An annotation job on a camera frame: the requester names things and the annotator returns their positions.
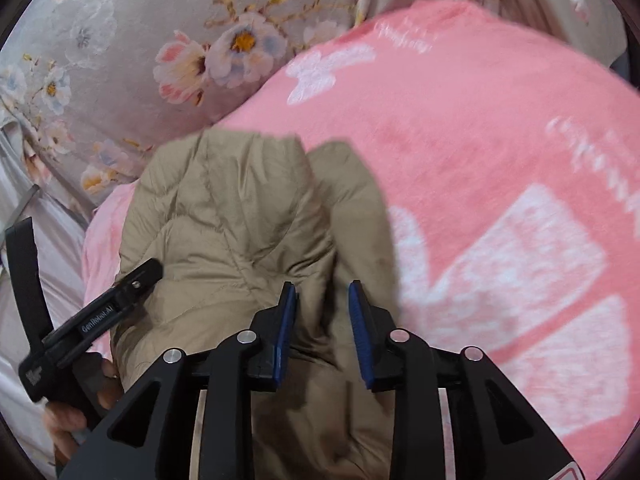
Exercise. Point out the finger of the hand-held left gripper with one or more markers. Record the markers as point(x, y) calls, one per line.
point(140, 277)

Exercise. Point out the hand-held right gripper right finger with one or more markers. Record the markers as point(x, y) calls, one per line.
point(360, 335)

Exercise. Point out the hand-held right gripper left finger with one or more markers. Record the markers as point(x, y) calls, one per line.
point(286, 340)

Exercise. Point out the tan padded jacket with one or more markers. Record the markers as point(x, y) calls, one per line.
point(225, 220)

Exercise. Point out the person's left hand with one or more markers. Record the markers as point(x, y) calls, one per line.
point(65, 420)

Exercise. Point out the white bed sheet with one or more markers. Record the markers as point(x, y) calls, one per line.
point(45, 270)

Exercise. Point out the pink printed blanket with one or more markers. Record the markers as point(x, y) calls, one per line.
point(475, 135)

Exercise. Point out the grey floral quilt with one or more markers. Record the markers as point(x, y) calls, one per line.
point(150, 35)

